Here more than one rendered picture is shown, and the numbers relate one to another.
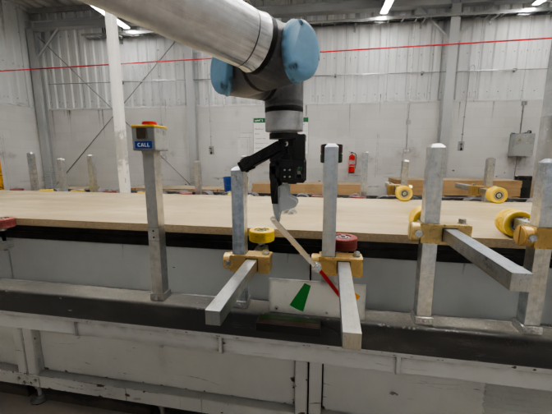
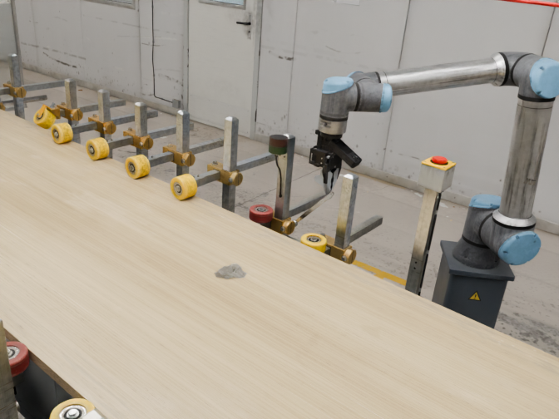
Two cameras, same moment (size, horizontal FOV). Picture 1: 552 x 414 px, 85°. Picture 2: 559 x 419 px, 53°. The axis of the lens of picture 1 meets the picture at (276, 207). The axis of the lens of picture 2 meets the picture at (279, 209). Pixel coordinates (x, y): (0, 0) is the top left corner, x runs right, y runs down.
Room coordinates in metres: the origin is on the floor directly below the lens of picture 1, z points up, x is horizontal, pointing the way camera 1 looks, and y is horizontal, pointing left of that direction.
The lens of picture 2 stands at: (2.33, 0.64, 1.70)
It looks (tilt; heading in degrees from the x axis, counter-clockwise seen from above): 25 degrees down; 207
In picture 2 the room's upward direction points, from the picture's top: 5 degrees clockwise
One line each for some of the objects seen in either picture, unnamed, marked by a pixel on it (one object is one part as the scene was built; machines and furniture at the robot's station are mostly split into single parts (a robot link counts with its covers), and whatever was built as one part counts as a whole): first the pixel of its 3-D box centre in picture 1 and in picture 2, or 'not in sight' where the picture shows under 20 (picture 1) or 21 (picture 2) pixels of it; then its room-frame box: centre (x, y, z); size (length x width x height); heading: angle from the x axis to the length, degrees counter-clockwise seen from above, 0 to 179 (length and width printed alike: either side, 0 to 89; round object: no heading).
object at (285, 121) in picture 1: (284, 124); (332, 125); (0.74, -0.02, 1.21); 0.10 x 0.09 x 0.05; 170
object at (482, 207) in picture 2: not in sight; (487, 218); (0.13, 0.44, 0.79); 0.17 x 0.15 x 0.18; 40
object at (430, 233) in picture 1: (438, 232); (225, 174); (0.74, -0.41, 0.95); 0.14 x 0.06 x 0.05; 80
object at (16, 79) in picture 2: not in sight; (18, 101); (0.48, -1.87, 0.89); 0.04 x 0.04 x 0.48; 80
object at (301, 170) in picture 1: (287, 158); (327, 149); (0.73, -0.03, 1.13); 0.09 x 0.08 x 0.12; 80
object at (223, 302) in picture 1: (245, 274); (346, 239); (0.74, 0.08, 0.84); 0.44 x 0.03 x 0.04; 170
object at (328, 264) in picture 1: (336, 263); (274, 221); (0.79, -0.17, 0.85); 0.14 x 0.06 x 0.05; 80
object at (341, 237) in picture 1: (342, 254); (260, 223); (0.85, -0.19, 0.85); 0.08 x 0.08 x 0.11
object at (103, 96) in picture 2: not in sight; (106, 143); (0.62, -1.13, 0.87); 0.04 x 0.04 x 0.48; 80
